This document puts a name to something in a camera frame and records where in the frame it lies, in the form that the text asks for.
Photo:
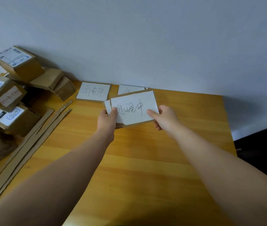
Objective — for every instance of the person's left hand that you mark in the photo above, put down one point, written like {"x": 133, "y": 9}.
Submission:
{"x": 105, "y": 125}

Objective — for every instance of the person's right hand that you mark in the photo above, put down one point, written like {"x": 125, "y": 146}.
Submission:
{"x": 167, "y": 120}

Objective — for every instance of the person's right thumb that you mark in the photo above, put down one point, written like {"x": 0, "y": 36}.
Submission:
{"x": 152, "y": 113}

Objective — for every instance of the person's left thumb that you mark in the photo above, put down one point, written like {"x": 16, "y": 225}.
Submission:
{"x": 113, "y": 114}

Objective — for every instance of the handwritten white card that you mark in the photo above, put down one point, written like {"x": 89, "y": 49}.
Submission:
{"x": 93, "y": 91}
{"x": 107, "y": 106}
{"x": 128, "y": 89}
{"x": 135, "y": 108}

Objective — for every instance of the person's right forearm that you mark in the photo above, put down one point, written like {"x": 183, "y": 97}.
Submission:
{"x": 227, "y": 181}

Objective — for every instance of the person's left forearm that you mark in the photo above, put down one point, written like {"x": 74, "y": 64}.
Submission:
{"x": 53, "y": 183}

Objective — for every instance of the plain brown cardboard box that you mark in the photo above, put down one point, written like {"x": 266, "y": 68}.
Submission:
{"x": 46, "y": 78}
{"x": 64, "y": 88}

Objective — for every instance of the long brown cardboard strip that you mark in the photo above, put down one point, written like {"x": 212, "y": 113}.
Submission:
{"x": 30, "y": 144}
{"x": 33, "y": 149}
{"x": 27, "y": 136}

